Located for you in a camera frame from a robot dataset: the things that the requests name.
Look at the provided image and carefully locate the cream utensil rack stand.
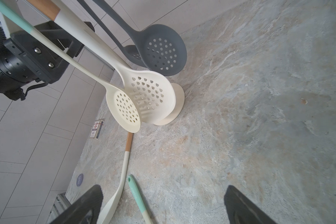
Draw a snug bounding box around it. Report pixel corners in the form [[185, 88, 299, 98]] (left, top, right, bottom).
[[154, 83, 185, 126]]

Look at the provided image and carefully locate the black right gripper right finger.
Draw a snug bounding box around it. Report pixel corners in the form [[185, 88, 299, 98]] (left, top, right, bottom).
[[224, 185, 277, 224]]

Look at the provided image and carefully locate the cream skimmer green handle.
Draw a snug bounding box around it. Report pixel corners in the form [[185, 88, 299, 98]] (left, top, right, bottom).
[[0, 1, 141, 133], [127, 175, 153, 224]]

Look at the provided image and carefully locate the playing card box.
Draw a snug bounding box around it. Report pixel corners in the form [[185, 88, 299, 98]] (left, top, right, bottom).
[[89, 119, 104, 140]]

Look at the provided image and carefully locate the cream skimmer green handle bottom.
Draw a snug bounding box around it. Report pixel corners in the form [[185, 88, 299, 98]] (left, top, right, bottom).
[[127, 175, 153, 224]]

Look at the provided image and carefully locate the blue round sticker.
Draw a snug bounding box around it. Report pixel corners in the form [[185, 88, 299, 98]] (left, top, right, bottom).
[[76, 174, 84, 187]]

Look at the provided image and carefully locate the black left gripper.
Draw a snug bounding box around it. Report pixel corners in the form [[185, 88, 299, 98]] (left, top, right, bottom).
[[0, 21, 96, 101]]

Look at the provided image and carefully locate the grey skimmer green handle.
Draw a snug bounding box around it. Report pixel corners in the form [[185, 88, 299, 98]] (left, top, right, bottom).
[[95, 1, 187, 76], [78, 0, 146, 67]]

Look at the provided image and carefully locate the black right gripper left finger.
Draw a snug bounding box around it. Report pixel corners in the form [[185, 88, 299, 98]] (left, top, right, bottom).
[[51, 184, 103, 224]]

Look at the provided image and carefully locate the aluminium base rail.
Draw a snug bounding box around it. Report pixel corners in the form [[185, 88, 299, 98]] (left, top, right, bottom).
[[46, 192, 71, 224]]

